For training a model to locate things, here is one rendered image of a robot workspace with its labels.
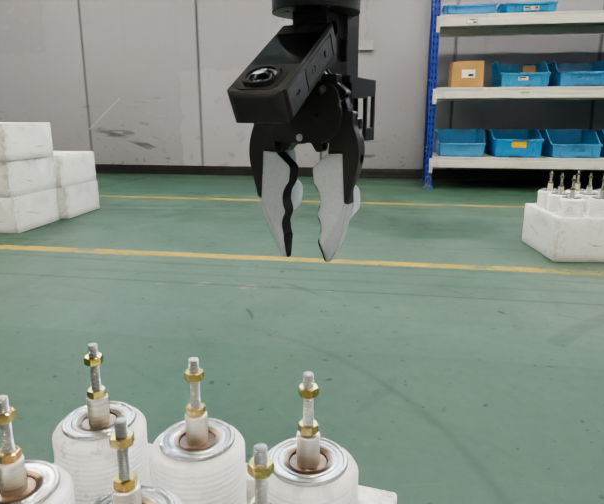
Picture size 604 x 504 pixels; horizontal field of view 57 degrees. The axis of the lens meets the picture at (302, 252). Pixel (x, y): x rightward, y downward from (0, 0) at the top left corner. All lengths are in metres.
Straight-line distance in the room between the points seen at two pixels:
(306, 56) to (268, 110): 0.06
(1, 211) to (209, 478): 2.67
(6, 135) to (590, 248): 2.68
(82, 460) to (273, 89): 0.42
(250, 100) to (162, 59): 5.50
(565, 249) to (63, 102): 5.15
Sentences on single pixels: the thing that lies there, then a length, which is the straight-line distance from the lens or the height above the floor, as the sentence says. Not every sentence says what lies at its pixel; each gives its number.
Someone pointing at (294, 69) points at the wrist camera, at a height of 0.60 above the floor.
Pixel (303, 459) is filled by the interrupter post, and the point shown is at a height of 0.26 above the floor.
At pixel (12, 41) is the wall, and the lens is 6.70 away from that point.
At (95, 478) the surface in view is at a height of 0.21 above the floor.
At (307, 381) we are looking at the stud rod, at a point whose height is 0.34.
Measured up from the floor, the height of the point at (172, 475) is 0.24.
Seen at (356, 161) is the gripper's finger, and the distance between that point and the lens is 0.44.
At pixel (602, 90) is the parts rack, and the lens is 4.85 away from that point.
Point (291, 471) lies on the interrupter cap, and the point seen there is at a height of 0.25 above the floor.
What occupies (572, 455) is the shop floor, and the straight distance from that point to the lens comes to 1.13.
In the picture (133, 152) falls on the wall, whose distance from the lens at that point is 6.02.
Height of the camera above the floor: 0.57
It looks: 14 degrees down
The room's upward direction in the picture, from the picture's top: straight up
